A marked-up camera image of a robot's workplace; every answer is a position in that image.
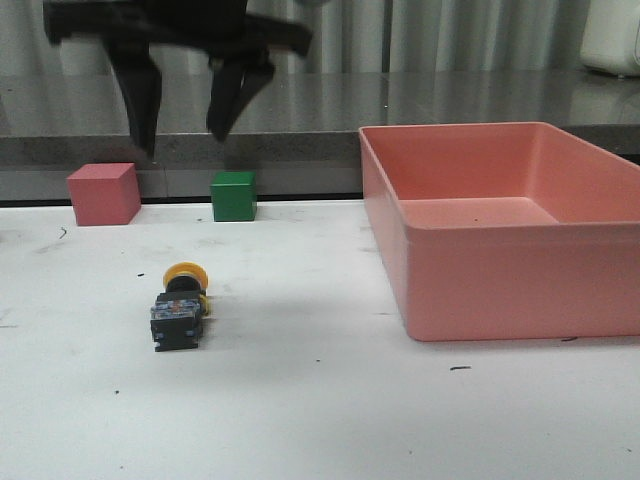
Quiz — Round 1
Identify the pink plastic bin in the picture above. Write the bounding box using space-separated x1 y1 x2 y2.
359 122 639 341

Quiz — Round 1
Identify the pink wooden cube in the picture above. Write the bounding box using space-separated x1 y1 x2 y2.
66 163 141 226

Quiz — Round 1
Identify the white rice cooker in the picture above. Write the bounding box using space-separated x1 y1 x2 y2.
580 0 639 77

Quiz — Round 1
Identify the green wooden cube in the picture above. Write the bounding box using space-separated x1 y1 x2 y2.
210 171 257 222

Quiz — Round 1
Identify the grey stone counter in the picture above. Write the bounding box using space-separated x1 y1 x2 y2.
1 70 639 205

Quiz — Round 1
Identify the yellow push button switch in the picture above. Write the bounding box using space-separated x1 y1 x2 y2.
150 262 211 352

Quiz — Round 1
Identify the grey pleated curtain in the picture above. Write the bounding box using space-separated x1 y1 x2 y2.
1 0 590 77

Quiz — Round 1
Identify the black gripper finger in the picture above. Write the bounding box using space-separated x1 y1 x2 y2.
206 50 275 142
103 41 162 158

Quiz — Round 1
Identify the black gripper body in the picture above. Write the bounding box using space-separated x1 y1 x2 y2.
43 1 312 59

